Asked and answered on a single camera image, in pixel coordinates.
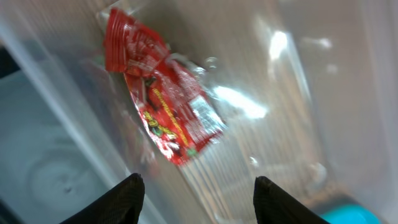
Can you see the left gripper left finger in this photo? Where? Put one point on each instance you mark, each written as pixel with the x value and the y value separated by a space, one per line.
pixel 120 205

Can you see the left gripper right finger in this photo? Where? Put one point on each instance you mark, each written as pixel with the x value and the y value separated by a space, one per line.
pixel 273 205

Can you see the red snack wrapper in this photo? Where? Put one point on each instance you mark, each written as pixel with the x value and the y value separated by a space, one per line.
pixel 166 88

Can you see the clear plastic waste bin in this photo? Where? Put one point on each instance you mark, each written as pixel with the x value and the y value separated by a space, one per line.
pixel 308 90

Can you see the teal plastic serving tray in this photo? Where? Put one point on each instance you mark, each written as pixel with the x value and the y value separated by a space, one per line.
pixel 350 214

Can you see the black plastic tray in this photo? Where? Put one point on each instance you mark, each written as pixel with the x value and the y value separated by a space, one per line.
pixel 45 177

